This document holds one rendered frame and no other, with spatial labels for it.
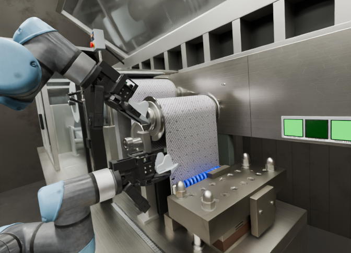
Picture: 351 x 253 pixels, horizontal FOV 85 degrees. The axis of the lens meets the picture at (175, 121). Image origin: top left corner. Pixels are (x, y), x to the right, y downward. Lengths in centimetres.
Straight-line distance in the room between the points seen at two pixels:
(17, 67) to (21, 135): 411
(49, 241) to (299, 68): 77
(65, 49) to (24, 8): 436
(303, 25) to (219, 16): 30
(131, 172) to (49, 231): 21
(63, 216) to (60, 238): 5
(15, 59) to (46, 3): 467
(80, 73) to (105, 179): 25
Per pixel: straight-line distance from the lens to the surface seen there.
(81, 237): 53
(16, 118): 443
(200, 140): 69
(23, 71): 35
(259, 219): 63
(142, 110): 56
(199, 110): 68
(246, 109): 76
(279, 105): 71
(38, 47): 51
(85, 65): 51
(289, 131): 70
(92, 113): 53
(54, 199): 48
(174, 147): 61
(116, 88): 53
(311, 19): 78
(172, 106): 61
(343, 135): 66
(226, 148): 85
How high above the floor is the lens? 130
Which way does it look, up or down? 7 degrees down
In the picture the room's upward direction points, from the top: 5 degrees counter-clockwise
